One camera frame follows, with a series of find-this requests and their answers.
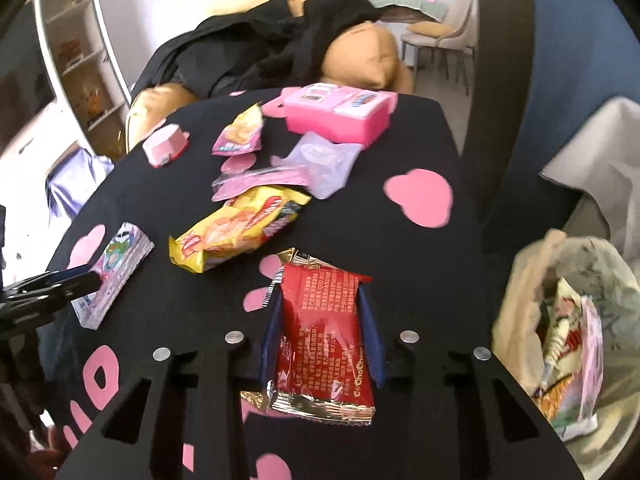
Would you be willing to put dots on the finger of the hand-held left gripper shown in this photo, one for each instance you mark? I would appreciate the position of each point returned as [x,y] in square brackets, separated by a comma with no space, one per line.
[72,271]
[60,287]

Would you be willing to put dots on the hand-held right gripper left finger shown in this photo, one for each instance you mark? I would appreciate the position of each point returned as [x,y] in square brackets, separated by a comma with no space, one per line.
[267,345]

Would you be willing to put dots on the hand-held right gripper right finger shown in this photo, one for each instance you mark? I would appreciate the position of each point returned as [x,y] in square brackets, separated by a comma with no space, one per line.
[376,355]

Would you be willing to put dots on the pastel printed carton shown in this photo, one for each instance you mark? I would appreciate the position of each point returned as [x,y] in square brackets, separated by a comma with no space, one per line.
[117,270]

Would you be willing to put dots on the yellow snack packet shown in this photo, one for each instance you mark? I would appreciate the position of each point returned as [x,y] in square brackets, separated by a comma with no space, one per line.
[230,230]

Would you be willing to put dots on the waste bin with yellowish liner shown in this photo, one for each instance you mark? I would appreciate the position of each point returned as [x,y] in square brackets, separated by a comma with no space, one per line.
[520,290]

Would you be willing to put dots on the pink translucent wrapper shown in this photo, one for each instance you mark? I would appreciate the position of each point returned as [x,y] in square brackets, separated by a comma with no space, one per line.
[250,180]

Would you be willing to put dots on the cream red snack packet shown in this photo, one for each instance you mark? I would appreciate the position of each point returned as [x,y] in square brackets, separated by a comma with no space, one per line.
[565,330]

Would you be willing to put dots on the clear plastic wrapper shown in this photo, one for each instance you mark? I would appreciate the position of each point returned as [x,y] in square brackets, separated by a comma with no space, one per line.
[325,160]

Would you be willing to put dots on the small pink snack packet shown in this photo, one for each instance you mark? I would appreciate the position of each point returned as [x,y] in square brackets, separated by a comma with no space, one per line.
[240,132]

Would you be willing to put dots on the pale pink snack packet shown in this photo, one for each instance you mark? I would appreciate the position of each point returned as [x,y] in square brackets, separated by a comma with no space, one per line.
[591,360]

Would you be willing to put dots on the purple shopping bag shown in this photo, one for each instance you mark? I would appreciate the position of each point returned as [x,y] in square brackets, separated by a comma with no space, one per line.
[70,185]

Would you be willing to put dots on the black tablecloth with pink print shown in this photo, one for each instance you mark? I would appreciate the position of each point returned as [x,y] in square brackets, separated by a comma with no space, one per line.
[400,260]

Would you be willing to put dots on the pink hexagonal cup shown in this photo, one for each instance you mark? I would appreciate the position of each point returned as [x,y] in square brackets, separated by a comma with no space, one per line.
[165,145]

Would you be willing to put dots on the black television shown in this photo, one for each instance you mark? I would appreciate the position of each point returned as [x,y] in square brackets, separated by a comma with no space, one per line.
[25,90]

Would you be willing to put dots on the pink plastic box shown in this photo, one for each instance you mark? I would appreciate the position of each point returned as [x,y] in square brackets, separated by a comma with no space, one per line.
[340,115]

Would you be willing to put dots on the white display shelf cabinet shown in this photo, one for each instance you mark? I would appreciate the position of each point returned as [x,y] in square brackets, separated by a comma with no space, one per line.
[75,25]

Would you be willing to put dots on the black jacket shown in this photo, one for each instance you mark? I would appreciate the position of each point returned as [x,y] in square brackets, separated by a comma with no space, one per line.
[260,45]

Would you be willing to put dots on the beige sofa cover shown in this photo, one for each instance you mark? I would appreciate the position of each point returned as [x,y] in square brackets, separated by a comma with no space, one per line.
[600,150]

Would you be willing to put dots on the beige dining chair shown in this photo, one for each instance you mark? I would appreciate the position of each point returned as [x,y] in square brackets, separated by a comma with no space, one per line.
[440,30]

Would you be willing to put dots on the dining table with green cloth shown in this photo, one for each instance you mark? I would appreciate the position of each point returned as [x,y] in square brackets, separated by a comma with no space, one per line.
[400,5]

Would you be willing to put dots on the dark blue cloth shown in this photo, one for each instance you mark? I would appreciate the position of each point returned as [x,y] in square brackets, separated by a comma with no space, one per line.
[590,35]

